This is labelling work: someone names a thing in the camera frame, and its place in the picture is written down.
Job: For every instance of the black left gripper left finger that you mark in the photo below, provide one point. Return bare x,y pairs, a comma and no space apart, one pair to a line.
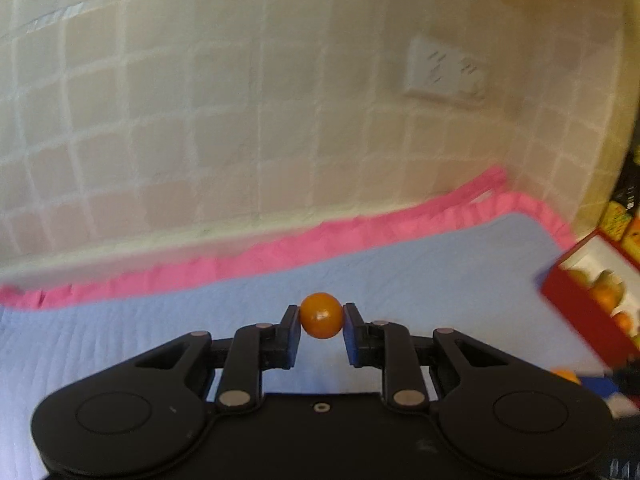
253,349

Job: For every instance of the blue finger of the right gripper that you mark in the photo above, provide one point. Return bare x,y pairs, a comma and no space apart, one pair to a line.
617,402

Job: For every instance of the yellow oil jug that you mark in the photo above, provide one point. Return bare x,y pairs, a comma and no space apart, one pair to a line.
622,226

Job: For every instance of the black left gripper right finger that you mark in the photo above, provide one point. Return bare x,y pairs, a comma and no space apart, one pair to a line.
391,349

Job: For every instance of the kiwi at box left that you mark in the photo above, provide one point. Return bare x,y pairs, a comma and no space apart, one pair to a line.
580,277

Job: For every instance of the dark soy sauce bottle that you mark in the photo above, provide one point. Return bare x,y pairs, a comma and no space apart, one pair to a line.
626,191

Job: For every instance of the red white fruit box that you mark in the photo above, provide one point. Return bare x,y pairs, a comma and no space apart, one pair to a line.
595,253

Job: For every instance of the white wall power socket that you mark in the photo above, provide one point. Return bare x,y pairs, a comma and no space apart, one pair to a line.
437,71

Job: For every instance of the pink and lavender mat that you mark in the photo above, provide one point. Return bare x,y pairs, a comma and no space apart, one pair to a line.
471,260

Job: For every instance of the small orange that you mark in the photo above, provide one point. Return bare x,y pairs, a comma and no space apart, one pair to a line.
321,315

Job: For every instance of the large orange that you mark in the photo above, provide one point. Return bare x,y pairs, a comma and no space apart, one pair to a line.
608,298

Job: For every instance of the medium orange in box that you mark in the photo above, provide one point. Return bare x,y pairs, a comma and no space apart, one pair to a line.
624,322

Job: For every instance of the large kiwi with sticker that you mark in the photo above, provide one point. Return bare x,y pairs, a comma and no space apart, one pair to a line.
608,278

